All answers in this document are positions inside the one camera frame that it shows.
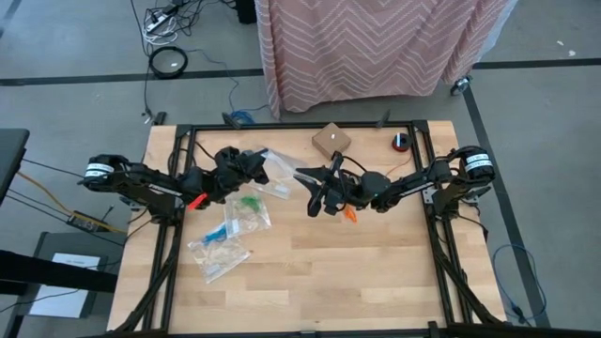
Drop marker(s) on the grey cabinet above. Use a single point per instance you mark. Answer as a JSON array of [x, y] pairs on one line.
[[70, 244]]

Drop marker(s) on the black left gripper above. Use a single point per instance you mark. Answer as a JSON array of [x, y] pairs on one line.
[[235, 171]]

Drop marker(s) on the black desk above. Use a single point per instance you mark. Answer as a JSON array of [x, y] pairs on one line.
[[11, 155]]

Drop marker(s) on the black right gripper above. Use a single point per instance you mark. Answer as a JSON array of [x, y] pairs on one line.
[[361, 190]]

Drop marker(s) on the silver mounting bracket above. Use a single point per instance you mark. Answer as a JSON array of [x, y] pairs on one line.
[[428, 195]]

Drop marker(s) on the black box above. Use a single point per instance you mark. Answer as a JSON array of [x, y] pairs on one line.
[[246, 11]]

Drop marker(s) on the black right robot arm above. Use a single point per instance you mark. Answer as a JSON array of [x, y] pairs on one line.
[[413, 185]]

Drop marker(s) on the red black tape roll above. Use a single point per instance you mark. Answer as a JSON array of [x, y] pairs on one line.
[[400, 146]]

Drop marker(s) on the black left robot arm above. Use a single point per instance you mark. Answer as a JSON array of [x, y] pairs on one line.
[[141, 180]]

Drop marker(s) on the black aluminium table frame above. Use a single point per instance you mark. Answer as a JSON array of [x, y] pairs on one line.
[[291, 126]]

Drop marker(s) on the orange rubber band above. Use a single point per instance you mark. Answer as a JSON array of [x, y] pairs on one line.
[[349, 216]]

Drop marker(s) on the white power strip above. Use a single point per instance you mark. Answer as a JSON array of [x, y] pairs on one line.
[[157, 22]]

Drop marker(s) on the black bar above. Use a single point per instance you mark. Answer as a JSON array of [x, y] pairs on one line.
[[47, 272]]

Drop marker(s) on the pink chevron cloth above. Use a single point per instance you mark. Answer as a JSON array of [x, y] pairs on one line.
[[366, 47]]

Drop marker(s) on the silver caster wheel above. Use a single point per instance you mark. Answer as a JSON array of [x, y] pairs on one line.
[[461, 85]]

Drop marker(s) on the black table clamp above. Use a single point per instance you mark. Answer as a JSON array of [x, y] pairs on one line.
[[231, 121], [160, 118]]

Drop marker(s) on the small cardboard box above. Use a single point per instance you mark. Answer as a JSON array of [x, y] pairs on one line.
[[331, 141]]

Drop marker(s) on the white paper sheet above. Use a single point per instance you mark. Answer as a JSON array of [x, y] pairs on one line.
[[61, 302]]

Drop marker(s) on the black and yellow device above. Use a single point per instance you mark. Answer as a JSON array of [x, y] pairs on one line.
[[87, 222]]

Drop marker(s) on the long green rubber band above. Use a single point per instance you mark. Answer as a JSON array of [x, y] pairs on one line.
[[249, 202]]

